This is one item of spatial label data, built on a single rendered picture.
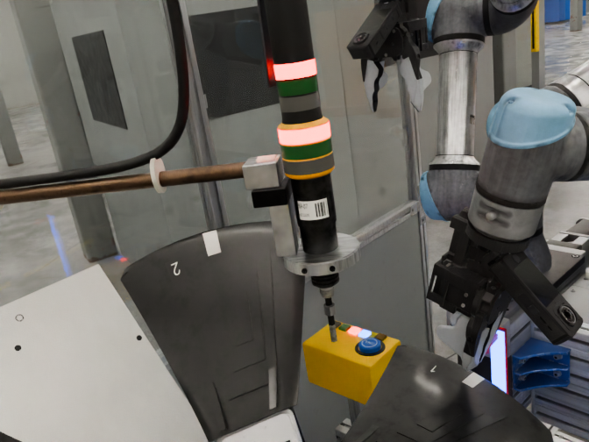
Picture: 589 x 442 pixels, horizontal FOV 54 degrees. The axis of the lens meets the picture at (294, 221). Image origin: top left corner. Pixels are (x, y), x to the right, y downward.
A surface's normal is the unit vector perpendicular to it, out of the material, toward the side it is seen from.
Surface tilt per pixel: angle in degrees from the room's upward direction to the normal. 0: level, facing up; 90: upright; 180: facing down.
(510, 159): 91
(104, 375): 50
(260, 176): 90
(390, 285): 90
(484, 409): 16
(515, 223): 101
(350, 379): 90
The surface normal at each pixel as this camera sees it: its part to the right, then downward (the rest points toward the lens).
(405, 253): 0.73, 0.12
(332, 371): -0.66, 0.34
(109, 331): 0.47, -0.51
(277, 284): -0.09, -0.54
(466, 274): 0.08, -0.86
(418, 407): -0.05, -0.95
